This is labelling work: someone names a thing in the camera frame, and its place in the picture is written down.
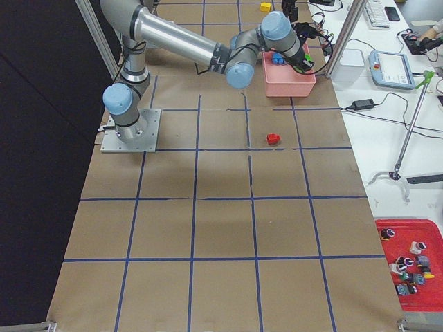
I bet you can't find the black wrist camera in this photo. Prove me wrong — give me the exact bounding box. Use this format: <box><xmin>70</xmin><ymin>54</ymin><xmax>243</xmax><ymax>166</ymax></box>
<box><xmin>294</xmin><ymin>22</ymin><xmax>318</xmax><ymax>39</ymax></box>

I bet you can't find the black smartphone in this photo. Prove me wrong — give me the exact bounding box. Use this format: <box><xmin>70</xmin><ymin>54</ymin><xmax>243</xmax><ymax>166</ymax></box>
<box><xmin>384</xmin><ymin>6</ymin><xmax>400</xmax><ymax>21</ymax></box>

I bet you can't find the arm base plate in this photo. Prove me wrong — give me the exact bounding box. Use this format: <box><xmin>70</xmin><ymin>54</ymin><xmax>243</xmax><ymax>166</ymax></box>
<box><xmin>100</xmin><ymin>109</ymin><xmax>161</xmax><ymax>153</ymax></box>

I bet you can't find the red parts tray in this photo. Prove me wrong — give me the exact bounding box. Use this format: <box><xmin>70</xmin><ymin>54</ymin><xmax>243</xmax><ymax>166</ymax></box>
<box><xmin>376</xmin><ymin>219</ymin><xmax>442</xmax><ymax>312</ymax></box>

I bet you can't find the white plastic container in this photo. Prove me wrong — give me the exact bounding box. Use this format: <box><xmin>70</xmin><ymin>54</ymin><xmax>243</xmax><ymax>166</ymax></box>
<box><xmin>332</xmin><ymin>48</ymin><xmax>365</xmax><ymax>83</ymax></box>

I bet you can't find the teach pendant tablet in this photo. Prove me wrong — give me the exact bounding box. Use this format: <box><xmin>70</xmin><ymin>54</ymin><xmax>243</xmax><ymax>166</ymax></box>
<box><xmin>368</xmin><ymin>50</ymin><xmax>415</xmax><ymax>90</ymax></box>

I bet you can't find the blue toy block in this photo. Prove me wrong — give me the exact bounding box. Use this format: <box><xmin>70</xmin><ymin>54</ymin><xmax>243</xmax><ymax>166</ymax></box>
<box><xmin>271</xmin><ymin>52</ymin><xmax>286</xmax><ymax>65</ymax></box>

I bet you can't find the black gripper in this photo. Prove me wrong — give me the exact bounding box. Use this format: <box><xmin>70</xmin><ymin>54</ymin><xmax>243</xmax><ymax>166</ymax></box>
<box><xmin>287</xmin><ymin>48</ymin><xmax>314</xmax><ymax>71</ymax></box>

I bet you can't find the red toy block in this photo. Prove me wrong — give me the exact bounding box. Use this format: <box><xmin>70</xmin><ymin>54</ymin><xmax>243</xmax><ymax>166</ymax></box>
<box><xmin>266</xmin><ymin>133</ymin><xmax>281</xmax><ymax>145</ymax></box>

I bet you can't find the yellow toy block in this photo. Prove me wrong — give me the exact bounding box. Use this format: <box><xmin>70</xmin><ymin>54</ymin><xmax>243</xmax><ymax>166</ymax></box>
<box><xmin>260</xmin><ymin>2</ymin><xmax>272</xmax><ymax>13</ymax></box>

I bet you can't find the black power adapter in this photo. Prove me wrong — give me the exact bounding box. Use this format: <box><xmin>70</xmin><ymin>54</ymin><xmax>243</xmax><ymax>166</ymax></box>
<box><xmin>349</xmin><ymin>99</ymin><xmax>376</xmax><ymax>111</ymax></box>

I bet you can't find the metal grabber stick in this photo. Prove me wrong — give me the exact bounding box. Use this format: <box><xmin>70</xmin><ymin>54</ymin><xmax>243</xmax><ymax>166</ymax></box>
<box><xmin>368</xmin><ymin>71</ymin><xmax>434</xmax><ymax>203</ymax></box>

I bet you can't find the white keyboard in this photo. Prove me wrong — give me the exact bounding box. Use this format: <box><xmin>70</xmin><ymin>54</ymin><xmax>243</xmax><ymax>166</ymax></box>
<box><xmin>363</xmin><ymin>0</ymin><xmax>390</xmax><ymax>30</ymax></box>

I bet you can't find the pink plastic box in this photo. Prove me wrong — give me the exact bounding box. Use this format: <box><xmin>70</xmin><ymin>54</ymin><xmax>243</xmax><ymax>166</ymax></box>
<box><xmin>262</xmin><ymin>52</ymin><xmax>316</xmax><ymax>97</ymax></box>

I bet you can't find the aluminium frame post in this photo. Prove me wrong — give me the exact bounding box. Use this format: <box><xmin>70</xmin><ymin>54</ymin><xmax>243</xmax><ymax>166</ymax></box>
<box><xmin>325</xmin><ymin>0</ymin><xmax>367</xmax><ymax>78</ymax></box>

